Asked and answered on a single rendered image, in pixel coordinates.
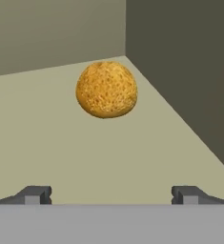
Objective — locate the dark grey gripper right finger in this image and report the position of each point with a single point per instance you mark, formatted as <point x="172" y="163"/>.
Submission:
<point x="189" y="194"/>

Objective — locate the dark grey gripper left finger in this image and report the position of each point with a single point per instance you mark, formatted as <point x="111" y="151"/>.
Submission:
<point x="34" y="194"/>

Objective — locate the beige cabinet interior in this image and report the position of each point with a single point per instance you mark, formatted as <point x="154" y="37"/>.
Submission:
<point x="85" y="152"/>

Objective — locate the round golden brown bread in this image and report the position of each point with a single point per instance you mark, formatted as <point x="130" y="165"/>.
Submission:
<point x="106" y="90"/>

